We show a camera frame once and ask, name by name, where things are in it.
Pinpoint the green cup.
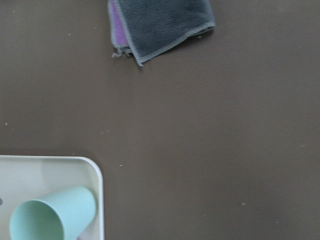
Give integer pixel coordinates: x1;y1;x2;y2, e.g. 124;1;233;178
9;186;97;240

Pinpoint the cream rabbit tray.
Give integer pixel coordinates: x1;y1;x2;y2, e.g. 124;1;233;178
0;155;105;240

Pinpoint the grey folded cloth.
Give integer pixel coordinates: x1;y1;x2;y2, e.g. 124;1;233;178
108;0;216;67

